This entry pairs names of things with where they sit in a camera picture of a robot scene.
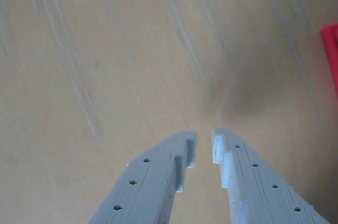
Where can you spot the red lego block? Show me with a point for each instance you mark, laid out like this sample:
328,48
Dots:
332,49

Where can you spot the grey-white gripper finger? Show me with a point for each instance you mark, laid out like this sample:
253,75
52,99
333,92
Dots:
258,192
148,187

